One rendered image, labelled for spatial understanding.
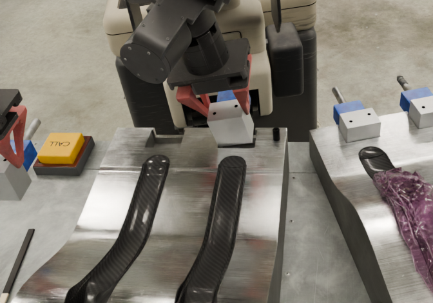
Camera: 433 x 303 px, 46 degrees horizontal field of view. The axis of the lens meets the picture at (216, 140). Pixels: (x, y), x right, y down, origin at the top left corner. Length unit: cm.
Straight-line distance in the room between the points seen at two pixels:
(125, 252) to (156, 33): 26
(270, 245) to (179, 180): 16
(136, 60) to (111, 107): 189
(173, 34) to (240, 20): 51
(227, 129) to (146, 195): 14
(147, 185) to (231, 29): 43
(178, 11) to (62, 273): 31
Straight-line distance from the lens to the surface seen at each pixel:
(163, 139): 79
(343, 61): 252
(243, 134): 71
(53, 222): 83
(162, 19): 54
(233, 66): 63
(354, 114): 79
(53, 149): 90
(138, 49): 54
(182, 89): 67
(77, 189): 87
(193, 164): 71
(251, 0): 108
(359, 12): 292
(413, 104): 81
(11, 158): 69
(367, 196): 66
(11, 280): 79
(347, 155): 76
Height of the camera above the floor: 137
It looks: 41 degrees down
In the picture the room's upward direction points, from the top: 10 degrees counter-clockwise
